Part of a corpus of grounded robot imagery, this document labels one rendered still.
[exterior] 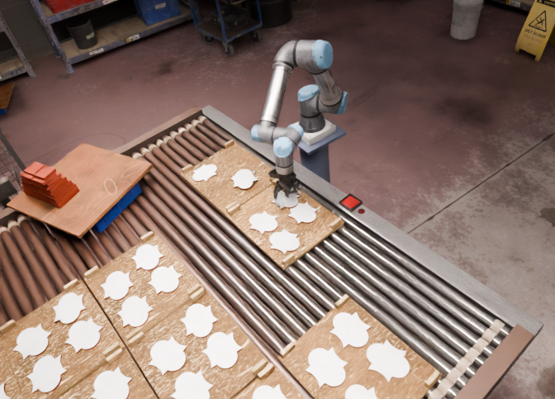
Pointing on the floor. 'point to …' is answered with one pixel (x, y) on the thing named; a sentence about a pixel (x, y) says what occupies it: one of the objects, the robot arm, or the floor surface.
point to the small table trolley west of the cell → (211, 31)
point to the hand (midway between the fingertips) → (285, 198)
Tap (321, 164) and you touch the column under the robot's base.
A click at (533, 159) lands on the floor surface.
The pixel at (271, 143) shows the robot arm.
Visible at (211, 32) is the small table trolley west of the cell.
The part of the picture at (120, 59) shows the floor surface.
